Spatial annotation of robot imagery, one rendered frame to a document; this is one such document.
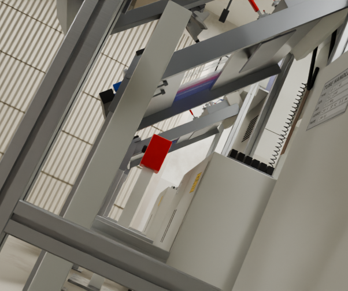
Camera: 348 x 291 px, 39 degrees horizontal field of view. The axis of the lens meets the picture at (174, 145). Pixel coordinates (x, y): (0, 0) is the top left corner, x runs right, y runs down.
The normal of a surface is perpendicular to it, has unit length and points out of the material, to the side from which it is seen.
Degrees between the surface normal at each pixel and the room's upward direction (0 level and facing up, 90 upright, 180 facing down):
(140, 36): 90
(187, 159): 90
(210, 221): 90
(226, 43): 90
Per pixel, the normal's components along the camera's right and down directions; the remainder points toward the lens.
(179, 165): 0.22, -0.09
